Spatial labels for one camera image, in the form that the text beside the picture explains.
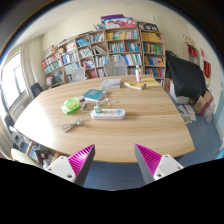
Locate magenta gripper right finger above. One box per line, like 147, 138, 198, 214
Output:
134, 144, 183, 184

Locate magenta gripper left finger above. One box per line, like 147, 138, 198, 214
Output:
46, 144, 95, 186

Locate green white charger plug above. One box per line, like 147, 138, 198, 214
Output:
94, 105, 102, 113

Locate green plastic container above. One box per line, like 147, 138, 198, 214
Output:
61, 97, 80, 114

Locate white power strip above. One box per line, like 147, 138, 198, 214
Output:
90, 109, 126, 120

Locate teal book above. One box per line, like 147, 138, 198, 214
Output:
83, 89, 107, 101

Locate cardboard box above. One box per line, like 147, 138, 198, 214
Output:
194, 91, 213, 116

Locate yellow folder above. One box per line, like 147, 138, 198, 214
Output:
142, 77, 160, 87

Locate yellow book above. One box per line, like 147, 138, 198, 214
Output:
124, 81, 145, 90

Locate grey book stack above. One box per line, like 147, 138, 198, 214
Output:
101, 78, 121, 89

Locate black cloth covered object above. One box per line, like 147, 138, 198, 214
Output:
165, 51, 207, 100

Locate white pink bottle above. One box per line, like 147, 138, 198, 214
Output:
135, 65, 142, 82

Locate window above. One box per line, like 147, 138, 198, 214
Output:
1, 53, 26, 108

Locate grey office chair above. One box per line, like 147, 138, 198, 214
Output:
104, 61, 128, 76

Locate wooden bookshelf with books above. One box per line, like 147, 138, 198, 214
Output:
40, 27, 167, 88

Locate white charger cable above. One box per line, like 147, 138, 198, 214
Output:
79, 96, 118, 113

